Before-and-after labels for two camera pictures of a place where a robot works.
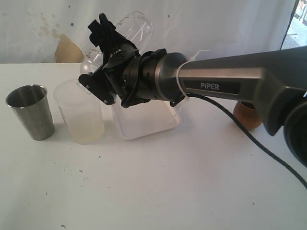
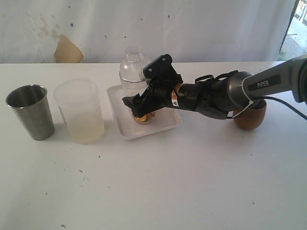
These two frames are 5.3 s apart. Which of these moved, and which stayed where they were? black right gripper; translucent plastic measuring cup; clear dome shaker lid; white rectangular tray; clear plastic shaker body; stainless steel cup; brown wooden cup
Moved: clear dome shaker lid; clear plastic shaker body; black right gripper
Stayed: white rectangular tray; stainless steel cup; brown wooden cup; translucent plastic measuring cup
